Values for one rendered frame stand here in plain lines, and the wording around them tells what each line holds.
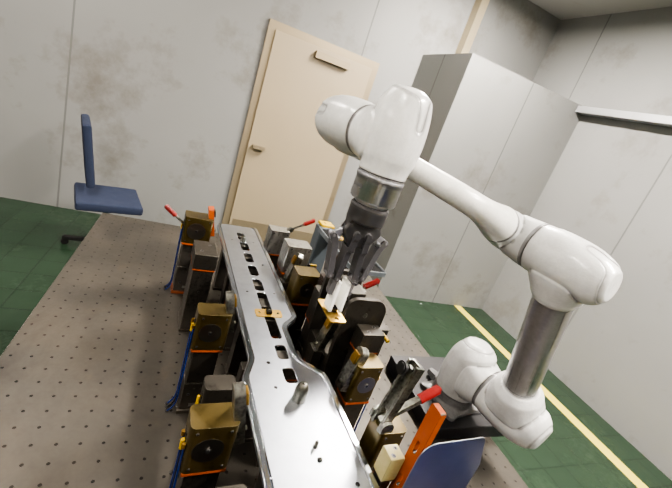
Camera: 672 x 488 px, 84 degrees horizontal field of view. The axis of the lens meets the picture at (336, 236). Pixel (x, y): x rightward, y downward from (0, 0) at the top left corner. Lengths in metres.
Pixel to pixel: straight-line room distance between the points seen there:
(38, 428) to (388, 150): 1.07
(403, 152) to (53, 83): 3.65
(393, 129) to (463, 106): 3.08
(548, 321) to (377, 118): 0.73
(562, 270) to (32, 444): 1.31
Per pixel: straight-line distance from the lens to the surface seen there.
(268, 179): 4.01
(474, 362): 1.46
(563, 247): 1.03
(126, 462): 1.19
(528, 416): 1.40
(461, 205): 0.92
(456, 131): 3.72
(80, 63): 4.01
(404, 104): 0.65
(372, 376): 1.04
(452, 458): 0.53
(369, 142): 0.67
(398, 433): 0.92
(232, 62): 3.88
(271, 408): 0.92
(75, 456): 1.21
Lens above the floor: 1.64
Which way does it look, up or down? 18 degrees down
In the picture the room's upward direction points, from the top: 19 degrees clockwise
